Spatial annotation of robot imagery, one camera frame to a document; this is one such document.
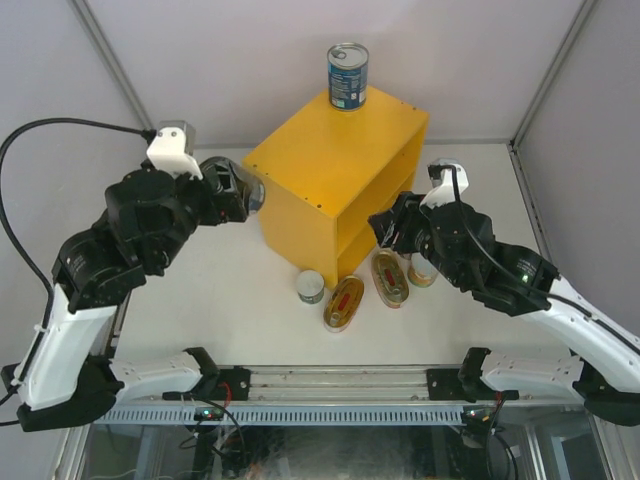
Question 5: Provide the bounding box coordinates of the grey slotted cable duct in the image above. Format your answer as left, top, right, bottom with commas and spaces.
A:
96, 403, 491, 426

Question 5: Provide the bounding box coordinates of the small green can white lid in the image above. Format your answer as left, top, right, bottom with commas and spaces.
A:
296, 270, 325, 304

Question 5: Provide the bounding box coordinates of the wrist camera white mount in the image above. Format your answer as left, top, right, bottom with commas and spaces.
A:
146, 120, 203, 180
421, 158, 469, 208

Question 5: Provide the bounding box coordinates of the light blue Progresso soup can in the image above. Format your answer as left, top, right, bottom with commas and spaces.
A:
200, 156, 266, 222

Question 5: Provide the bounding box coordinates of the aluminium corner post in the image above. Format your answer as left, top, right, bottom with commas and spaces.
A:
510, 0, 600, 151
67, 0, 154, 129

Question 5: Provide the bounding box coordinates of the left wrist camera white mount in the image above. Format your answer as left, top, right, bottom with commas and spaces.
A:
146, 120, 203, 180

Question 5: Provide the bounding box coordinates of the aluminium front rail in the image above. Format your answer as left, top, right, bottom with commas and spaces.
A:
134, 363, 581, 402

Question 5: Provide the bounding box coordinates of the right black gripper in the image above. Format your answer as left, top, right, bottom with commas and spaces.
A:
369, 191, 467, 289

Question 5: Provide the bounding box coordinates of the yellow two-shelf cabinet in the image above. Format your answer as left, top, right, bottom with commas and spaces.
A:
243, 87, 430, 288

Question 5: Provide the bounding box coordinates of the left gold oval fish tin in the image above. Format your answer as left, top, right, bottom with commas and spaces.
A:
323, 275, 364, 333

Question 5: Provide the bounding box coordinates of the right aluminium corner post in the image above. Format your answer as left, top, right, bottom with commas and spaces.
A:
510, 0, 600, 151

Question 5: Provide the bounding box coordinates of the gold oval fish tin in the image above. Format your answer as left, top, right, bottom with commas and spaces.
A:
371, 250, 409, 309
323, 275, 364, 333

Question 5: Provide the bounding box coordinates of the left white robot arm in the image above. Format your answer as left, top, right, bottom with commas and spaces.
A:
1, 157, 265, 432

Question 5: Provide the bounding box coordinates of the right black camera cable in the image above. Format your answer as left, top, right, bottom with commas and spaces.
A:
429, 163, 640, 351

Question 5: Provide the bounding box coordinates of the right gold oval fish tin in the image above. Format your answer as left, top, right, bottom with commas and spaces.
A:
371, 250, 409, 309

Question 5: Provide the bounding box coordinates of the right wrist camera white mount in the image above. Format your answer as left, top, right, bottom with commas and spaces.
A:
421, 158, 469, 208

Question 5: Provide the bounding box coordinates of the dark blue soup can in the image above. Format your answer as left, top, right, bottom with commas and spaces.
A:
327, 42, 369, 112

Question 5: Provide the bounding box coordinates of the near small can white lid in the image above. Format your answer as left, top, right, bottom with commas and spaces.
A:
408, 253, 438, 288

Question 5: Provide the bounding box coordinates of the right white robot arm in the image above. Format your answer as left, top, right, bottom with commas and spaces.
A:
368, 192, 639, 427

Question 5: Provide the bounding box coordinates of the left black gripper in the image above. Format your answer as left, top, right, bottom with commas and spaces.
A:
148, 158, 251, 271

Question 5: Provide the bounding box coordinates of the left aluminium corner post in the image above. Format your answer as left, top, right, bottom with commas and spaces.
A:
67, 0, 154, 129

